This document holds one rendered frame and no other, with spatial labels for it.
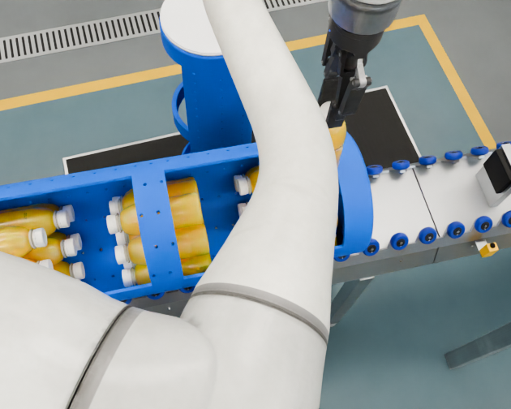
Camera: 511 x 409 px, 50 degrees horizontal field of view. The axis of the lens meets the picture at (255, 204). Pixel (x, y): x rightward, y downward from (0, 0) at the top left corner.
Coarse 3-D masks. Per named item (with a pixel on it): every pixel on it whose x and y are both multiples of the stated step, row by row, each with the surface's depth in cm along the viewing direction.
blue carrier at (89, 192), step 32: (160, 160) 115; (192, 160) 113; (224, 160) 113; (256, 160) 130; (352, 160) 112; (0, 192) 108; (32, 192) 107; (64, 192) 124; (96, 192) 126; (160, 192) 107; (224, 192) 134; (352, 192) 111; (96, 224) 130; (160, 224) 105; (224, 224) 134; (352, 224) 112; (96, 256) 130; (160, 256) 106; (96, 288) 124; (128, 288) 110; (160, 288) 113
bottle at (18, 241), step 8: (0, 232) 108; (8, 232) 108; (16, 232) 108; (24, 232) 109; (0, 240) 107; (8, 240) 107; (16, 240) 108; (24, 240) 108; (32, 240) 109; (0, 248) 107; (8, 248) 107; (16, 248) 108; (24, 248) 109
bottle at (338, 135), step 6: (342, 126) 95; (330, 132) 94; (336, 132) 95; (342, 132) 96; (336, 138) 95; (342, 138) 97; (336, 144) 97; (342, 144) 99; (336, 150) 99; (336, 156) 101
